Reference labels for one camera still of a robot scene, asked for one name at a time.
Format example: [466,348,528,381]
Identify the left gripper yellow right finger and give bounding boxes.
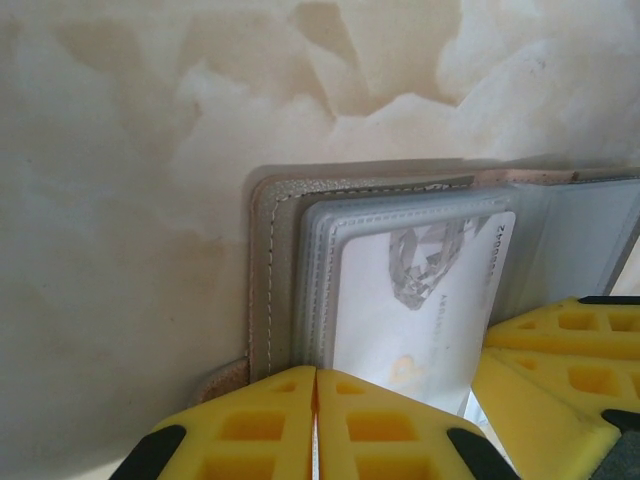
[314,368,507,480]

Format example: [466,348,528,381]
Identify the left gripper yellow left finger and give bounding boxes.
[115,365,318,480]

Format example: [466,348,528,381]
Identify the white diamond print card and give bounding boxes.
[333,210,517,401]

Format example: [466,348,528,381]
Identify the grey leather card holder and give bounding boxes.
[192,158,640,431]

